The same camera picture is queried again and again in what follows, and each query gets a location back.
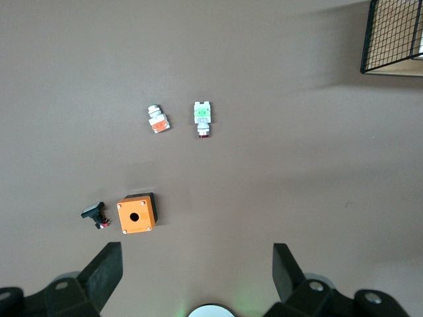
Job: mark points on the orange button enclosure box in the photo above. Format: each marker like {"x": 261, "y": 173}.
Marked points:
{"x": 140, "y": 211}

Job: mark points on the white push button orange block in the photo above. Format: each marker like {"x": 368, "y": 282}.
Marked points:
{"x": 158, "y": 120}

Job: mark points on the brown table cover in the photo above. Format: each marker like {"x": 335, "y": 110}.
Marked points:
{"x": 264, "y": 171}

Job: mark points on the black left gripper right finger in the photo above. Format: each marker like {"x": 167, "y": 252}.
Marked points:
{"x": 294, "y": 284}

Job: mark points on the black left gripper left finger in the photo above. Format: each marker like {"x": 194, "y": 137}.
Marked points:
{"x": 96, "y": 280}

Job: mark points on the red push button green block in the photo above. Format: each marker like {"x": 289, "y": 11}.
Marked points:
{"x": 202, "y": 116}

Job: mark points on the black square push button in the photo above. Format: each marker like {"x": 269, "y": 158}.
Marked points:
{"x": 94, "y": 211}

